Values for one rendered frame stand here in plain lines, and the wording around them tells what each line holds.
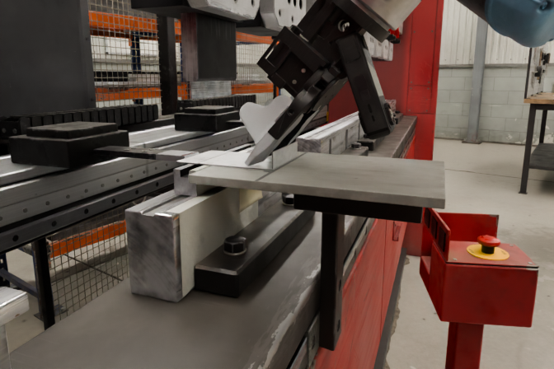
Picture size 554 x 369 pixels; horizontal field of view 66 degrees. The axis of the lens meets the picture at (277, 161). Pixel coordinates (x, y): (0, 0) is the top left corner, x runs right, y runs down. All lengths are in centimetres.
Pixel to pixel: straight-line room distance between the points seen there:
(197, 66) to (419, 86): 221
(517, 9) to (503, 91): 749
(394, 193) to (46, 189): 47
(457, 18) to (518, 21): 767
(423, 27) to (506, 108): 536
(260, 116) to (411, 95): 219
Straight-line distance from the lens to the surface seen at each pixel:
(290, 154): 53
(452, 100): 804
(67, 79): 107
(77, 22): 110
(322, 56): 48
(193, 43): 50
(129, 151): 61
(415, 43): 264
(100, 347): 43
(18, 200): 65
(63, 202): 70
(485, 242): 88
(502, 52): 789
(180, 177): 51
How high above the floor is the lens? 111
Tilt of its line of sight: 11 degrees down
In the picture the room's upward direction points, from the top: straight up
